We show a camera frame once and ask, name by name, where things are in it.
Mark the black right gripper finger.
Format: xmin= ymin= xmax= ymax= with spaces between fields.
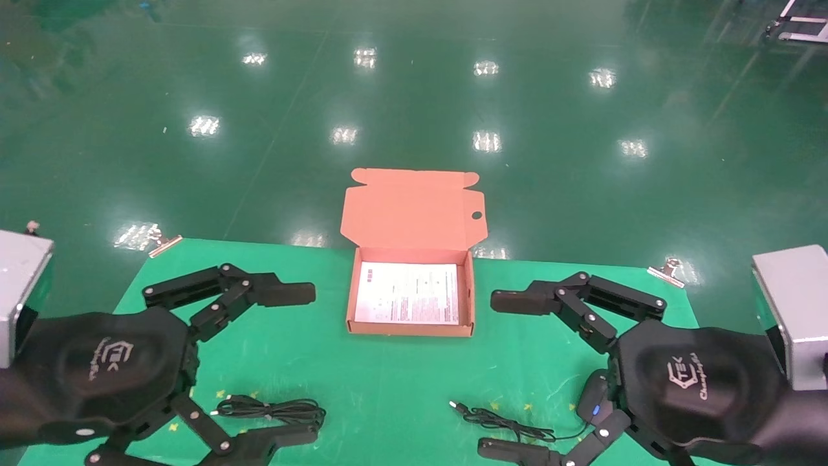
xmin=490 ymin=271 xmax=668 ymax=354
xmin=477 ymin=409 xmax=686 ymax=466

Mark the white printed paper sheet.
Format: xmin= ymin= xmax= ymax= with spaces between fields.
xmin=354 ymin=261 xmax=460 ymax=325

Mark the grey right wrist camera housing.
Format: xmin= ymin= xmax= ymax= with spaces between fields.
xmin=752 ymin=245 xmax=828 ymax=392

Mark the white metal cart frame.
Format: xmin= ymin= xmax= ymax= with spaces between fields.
xmin=763 ymin=0 xmax=828 ymax=45

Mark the orange cardboard box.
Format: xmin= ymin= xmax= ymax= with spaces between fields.
xmin=340 ymin=168 xmax=486 ymax=338

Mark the black wired computer mouse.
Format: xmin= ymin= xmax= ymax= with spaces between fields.
xmin=450 ymin=370 xmax=614 ymax=445

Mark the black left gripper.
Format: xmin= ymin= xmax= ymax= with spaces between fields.
xmin=0 ymin=307 xmax=319 ymax=466

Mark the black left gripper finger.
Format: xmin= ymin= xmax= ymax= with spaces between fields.
xmin=142 ymin=263 xmax=316 ymax=342

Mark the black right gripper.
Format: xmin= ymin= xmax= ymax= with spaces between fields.
xmin=608 ymin=319 xmax=828 ymax=466

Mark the green table mat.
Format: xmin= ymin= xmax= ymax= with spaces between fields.
xmin=16 ymin=238 xmax=751 ymax=466

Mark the black data cable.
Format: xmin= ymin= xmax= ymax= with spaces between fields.
xmin=211 ymin=394 xmax=326 ymax=429

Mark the metal binder clip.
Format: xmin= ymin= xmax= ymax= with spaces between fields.
xmin=648 ymin=258 xmax=686 ymax=289
xmin=147 ymin=227 xmax=184 ymax=258

